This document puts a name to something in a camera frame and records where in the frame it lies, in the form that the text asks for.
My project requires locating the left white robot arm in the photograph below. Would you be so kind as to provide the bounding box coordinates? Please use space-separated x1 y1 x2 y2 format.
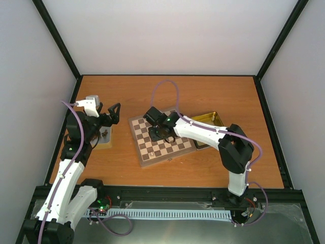
23 98 121 243

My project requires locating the wooden chess board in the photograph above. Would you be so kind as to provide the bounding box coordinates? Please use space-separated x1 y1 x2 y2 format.
128 115 197 167

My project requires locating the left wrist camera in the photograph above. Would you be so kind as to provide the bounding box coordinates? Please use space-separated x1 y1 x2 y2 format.
75 95 100 117

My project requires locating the light blue cable duct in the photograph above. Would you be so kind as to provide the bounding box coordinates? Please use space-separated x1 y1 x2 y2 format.
95 208 232 222

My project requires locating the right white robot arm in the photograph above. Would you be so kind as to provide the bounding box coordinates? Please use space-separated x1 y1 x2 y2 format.
143 107 254 206

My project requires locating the silver metal tin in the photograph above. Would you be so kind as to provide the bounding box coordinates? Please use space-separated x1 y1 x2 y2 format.
90 127 113 149

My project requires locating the dark chess pieces pile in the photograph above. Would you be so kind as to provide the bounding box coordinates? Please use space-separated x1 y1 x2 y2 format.
93 129 108 140

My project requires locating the gold metal tin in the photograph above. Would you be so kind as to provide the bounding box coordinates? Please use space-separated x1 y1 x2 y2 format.
189 111 224 150

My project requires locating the left controller board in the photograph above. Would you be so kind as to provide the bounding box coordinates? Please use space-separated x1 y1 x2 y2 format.
89 196 112 217

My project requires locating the black aluminium frame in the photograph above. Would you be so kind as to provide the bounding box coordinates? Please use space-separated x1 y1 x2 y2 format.
15 0 322 244

